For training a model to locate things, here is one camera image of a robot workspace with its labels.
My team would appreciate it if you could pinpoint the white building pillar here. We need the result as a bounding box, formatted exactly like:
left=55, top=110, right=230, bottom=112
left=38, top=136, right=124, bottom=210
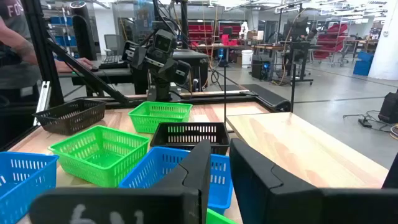
left=368, top=0, right=398, bottom=81

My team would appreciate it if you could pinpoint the person's forearm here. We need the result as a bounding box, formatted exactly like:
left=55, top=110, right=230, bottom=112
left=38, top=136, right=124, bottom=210
left=0, top=18, right=63, bottom=68

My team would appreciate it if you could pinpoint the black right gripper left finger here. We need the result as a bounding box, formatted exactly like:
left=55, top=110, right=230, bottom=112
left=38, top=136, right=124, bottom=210
left=29, top=139, right=213, bottom=224

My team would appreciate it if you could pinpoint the black computer keyboard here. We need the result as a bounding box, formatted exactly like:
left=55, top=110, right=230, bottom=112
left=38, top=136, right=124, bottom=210
left=98, top=55, right=129, bottom=70

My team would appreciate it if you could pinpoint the person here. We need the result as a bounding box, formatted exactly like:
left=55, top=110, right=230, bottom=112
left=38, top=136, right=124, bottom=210
left=0, top=0, right=43, bottom=91

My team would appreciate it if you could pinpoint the black computer tower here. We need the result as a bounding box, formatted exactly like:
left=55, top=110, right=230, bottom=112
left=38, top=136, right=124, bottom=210
left=251, top=55, right=275, bottom=81

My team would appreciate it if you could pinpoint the blue plastic slotted basket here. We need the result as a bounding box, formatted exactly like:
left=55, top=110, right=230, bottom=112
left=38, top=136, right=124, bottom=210
left=119, top=146, right=234, bottom=215
left=0, top=151, right=60, bottom=224

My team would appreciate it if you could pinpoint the black standing desk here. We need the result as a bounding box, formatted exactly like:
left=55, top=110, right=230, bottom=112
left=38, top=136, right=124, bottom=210
left=279, top=40, right=315, bottom=86

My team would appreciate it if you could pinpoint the silver aluminium extrusion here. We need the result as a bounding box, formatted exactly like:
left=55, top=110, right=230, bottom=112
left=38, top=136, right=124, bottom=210
left=33, top=80, right=52, bottom=126

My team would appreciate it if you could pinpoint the black power adapter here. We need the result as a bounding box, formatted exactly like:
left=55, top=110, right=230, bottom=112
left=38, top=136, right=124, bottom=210
left=358, top=117, right=373, bottom=129

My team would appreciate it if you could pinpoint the blue plastic crate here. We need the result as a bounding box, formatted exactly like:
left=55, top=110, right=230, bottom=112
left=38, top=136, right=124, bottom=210
left=353, top=59, right=373, bottom=77
left=357, top=51, right=375, bottom=62

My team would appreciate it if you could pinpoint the white bucket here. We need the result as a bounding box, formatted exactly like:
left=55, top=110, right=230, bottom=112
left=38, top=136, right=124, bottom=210
left=241, top=49, right=254, bottom=68

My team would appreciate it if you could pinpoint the black computer monitor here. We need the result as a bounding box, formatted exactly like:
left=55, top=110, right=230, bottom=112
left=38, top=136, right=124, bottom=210
left=282, top=16, right=309, bottom=41

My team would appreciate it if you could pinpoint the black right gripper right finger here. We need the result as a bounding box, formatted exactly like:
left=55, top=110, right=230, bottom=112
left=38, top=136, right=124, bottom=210
left=229, top=138, right=398, bottom=224

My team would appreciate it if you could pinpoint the person's hand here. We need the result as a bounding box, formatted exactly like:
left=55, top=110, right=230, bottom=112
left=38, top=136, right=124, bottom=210
left=55, top=57, right=94, bottom=74

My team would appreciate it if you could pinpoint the grey computer monitor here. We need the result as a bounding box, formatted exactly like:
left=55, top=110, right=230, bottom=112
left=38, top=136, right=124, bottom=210
left=103, top=34, right=124, bottom=57

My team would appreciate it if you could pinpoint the black plastic slotted basket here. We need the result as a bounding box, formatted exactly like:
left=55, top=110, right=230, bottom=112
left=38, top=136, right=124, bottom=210
left=149, top=121, right=231, bottom=156
left=32, top=98, right=107, bottom=136

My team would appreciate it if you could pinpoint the black tall cylinder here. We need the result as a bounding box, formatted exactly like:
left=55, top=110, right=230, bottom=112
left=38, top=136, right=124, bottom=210
left=69, top=0, right=98, bottom=62

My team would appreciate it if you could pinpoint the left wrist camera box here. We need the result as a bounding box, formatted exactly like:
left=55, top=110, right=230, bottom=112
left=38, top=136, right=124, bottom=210
left=153, top=29, right=178, bottom=54

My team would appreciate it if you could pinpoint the red rolling rack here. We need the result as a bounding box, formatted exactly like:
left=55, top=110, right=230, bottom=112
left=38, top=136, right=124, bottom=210
left=313, top=23, right=349, bottom=65

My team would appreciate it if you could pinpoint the red bin rack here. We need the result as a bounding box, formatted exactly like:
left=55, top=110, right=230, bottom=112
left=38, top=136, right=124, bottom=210
left=187, top=20, right=215, bottom=47
left=217, top=21, right=243, bottom=46

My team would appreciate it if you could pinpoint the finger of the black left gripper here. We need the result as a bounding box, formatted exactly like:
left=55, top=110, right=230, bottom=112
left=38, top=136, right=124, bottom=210
left=121, top=40, right=147, bottom=70
left=174, top=60, right=192, bottom=85

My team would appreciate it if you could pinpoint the green plastic slotted basket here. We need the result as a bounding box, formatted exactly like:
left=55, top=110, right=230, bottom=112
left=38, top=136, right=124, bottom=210
left=205, top=208, right=239, bottom=224
left=128, top=101, right=193, bottom=134
left=48, top=124, right=150, bottom=189

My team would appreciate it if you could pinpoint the black speaker box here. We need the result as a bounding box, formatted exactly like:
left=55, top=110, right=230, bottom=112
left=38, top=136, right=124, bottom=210
left=377, top=91, right=398, bottom=124

